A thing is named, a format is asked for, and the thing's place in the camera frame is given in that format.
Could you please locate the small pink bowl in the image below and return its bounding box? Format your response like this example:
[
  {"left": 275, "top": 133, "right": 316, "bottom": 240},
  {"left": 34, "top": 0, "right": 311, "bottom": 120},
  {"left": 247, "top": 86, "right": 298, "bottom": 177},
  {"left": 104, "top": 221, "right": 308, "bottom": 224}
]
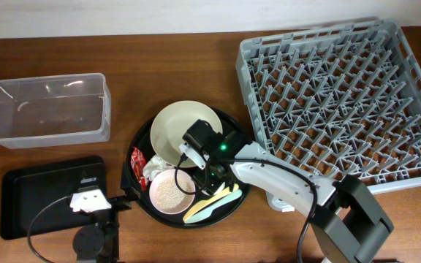
[{"left": 149, "top": 169, "right": 195, "bottom": 215}]

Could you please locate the large beige bowl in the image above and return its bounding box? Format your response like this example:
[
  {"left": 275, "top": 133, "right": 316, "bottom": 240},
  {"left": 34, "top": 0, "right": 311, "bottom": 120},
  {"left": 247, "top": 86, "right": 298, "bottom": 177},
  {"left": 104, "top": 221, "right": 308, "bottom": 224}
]
[{"left": 150, "top": 100, "right": 223, "bottom": 166}]

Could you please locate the white cup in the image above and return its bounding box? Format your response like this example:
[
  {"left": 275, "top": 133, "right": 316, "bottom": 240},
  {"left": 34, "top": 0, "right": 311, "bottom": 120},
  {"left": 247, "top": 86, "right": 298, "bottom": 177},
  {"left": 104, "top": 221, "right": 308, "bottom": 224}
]
[{"left": 202, "top": 180, "right": 225, "bottom": 196}]

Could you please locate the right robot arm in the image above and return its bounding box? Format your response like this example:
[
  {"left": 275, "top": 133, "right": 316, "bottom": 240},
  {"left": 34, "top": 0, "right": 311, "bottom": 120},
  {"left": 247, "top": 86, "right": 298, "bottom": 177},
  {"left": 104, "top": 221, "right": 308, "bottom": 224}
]
[{"left": 183, "top": 131, "right": 394, "bottom": 262}]

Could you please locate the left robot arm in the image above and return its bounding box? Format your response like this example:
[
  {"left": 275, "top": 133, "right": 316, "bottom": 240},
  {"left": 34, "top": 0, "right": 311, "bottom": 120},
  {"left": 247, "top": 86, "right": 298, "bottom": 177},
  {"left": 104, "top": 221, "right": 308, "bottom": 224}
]
[{"left": 69, "top": 162, "right": 136, "bottom": 262}]

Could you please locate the grey dishwasher rack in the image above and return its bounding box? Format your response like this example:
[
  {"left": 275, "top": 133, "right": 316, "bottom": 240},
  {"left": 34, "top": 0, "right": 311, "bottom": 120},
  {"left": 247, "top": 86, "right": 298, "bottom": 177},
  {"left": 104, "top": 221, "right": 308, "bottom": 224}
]
[{"left": 236, "top": 20, "right": 421, "bottom": 194}]

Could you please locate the red snack wrapper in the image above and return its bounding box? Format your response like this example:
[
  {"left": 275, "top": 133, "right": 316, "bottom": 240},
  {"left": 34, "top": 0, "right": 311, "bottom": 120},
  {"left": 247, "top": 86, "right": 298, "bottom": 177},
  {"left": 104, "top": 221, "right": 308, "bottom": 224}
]
[{"left": 130, "top": 147, "right": 148, "bottom": 191}]

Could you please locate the crumpled white tissue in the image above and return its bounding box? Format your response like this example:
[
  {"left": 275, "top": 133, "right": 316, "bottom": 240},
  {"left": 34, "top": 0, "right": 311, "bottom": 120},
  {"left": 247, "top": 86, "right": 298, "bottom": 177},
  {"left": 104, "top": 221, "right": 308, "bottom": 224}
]
[{"left": 143, "top": 155, "right": 174, "bottom": 182}]

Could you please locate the yellow plastic knife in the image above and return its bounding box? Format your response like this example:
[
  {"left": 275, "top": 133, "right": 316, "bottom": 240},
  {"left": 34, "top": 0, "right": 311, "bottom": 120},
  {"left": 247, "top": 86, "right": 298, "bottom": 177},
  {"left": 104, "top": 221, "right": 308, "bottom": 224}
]
[{"left": 183, "top": 187, "right": 232, "bottom": 222}]

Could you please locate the light blue plastic spoon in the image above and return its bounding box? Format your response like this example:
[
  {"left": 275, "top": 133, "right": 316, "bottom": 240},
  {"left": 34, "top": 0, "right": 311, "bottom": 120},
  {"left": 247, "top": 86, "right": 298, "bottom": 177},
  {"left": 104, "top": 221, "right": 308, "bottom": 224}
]
[{"left": 184, "top": 190, "right": 243, "bottom": 224}]

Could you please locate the round black serving tray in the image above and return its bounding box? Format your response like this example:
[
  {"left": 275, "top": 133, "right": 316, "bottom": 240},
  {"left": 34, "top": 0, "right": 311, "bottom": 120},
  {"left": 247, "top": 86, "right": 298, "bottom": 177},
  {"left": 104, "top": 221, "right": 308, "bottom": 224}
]
[{"left": 124, "top": 107, "right": 251, "bottom": 229}]

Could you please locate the black rectangular tray bin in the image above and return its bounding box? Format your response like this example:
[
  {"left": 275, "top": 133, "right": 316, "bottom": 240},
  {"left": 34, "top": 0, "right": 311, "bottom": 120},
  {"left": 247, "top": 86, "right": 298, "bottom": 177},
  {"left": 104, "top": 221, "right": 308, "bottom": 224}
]
[{"left": 0, "top": 156, "right": 107, "bottom": 240}]

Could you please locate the clear plastic bin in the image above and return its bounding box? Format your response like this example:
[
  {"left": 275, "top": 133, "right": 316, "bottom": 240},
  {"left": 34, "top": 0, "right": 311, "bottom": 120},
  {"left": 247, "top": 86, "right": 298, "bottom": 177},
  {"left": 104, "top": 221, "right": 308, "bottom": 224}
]
[{"left": 0, "top": 73, "right": 111, "bottom": 149}]

